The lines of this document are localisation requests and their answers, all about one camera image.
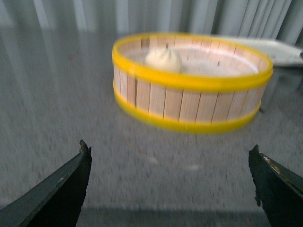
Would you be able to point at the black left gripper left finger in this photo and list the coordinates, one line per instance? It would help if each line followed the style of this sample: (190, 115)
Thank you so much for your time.
(57, 200)

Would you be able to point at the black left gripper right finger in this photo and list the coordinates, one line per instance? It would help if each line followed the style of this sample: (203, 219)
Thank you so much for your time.
(279, 191)

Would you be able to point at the white steamed bun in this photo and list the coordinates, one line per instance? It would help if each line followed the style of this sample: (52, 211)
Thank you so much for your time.
(164, 59)

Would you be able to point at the white rectangular tray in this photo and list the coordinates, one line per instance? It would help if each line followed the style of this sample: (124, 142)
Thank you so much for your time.
(281, 54)

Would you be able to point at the yellow-rimmed wooden steamer basket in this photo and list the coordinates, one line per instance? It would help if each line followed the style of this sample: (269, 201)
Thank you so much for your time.
(219, 88)

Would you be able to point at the grey pleated curtain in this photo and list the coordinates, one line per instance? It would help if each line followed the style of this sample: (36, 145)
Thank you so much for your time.
(271, 19)

